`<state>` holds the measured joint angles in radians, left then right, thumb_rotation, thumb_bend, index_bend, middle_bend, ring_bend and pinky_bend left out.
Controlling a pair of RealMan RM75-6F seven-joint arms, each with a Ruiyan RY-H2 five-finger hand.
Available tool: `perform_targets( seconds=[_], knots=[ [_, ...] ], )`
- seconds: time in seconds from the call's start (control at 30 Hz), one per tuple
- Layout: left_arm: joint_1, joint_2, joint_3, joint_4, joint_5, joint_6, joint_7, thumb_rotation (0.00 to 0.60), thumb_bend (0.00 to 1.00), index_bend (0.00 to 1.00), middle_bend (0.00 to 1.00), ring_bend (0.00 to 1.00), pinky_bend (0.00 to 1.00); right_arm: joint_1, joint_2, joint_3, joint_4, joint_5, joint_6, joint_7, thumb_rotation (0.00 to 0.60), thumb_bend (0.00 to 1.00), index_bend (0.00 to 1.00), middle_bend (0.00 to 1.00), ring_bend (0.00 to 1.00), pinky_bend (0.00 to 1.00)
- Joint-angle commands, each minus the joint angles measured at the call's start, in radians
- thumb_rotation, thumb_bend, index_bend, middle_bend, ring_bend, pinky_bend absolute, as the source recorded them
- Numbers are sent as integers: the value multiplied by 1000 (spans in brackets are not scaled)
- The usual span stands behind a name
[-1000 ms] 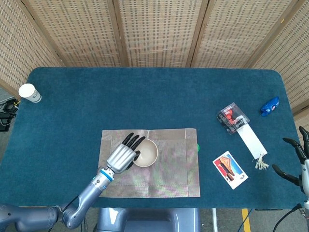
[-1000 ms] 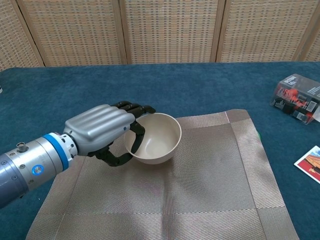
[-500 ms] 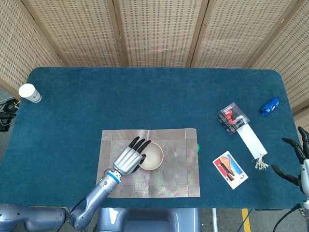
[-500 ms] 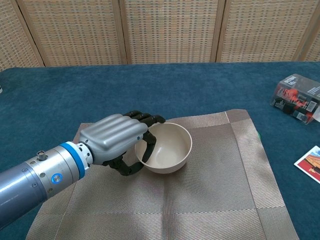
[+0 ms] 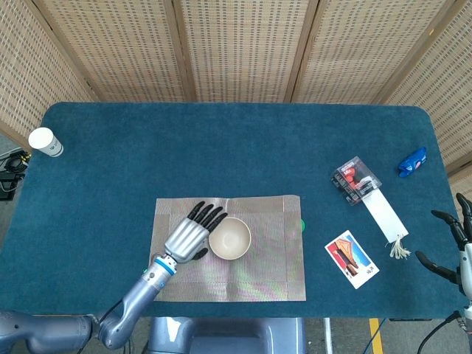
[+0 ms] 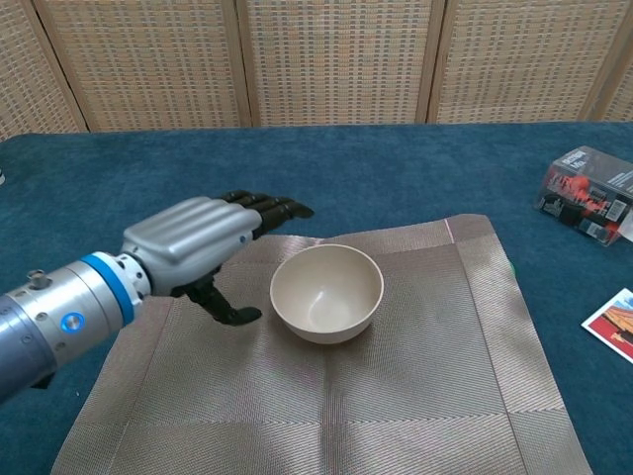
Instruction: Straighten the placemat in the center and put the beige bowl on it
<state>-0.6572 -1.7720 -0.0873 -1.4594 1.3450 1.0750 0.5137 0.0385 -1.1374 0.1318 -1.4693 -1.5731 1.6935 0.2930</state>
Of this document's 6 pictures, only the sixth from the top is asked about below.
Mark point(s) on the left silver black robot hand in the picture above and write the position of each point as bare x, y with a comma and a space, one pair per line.
188, 237

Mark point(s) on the cream bowl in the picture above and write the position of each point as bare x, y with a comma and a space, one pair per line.
326, 297

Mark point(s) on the gray woven placemat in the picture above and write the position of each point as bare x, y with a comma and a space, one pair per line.
395, 396

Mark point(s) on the blue table cover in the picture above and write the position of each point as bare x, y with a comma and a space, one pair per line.
395, 173

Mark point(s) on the woven bamboo folding screen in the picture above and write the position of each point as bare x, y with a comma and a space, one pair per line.
336, 59

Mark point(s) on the clear box red black print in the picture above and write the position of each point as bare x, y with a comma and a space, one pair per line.
583, 193

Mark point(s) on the picture card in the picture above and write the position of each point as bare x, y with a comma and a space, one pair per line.
613, 326

